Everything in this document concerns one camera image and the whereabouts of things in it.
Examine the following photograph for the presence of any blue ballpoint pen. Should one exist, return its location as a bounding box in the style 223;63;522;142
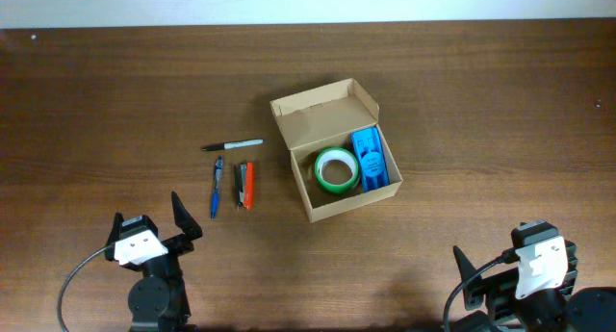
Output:
210;156;223;219

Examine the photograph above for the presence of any camera black cable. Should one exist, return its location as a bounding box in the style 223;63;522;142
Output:
56;244;116;332
442;248;521;332

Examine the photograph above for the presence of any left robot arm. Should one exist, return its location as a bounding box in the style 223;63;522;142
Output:
104;192;203;332

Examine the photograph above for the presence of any right camera black cable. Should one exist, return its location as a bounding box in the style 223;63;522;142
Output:
442;248;521;332

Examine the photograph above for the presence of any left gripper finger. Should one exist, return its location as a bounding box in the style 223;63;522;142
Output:
107;212;124;246
171;192;203;240

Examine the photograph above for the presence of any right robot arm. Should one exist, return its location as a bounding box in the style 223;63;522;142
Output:
443;220;615;332

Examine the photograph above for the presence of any open cardboard box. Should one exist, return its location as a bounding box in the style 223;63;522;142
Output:
270;79;403;222

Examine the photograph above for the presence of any green tape roll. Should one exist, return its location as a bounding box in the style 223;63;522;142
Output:
315;147;360;194

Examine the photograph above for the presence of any orange black stapler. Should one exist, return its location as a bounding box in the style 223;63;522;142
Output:
234;162;254;210

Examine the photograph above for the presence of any black permanent marker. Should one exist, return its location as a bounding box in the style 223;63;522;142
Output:
201;139;264;152

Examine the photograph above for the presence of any blue plastic case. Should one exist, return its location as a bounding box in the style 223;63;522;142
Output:
351;127;390;192

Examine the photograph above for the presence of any left camera black cable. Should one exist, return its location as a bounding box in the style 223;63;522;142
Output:
56;244;116;332

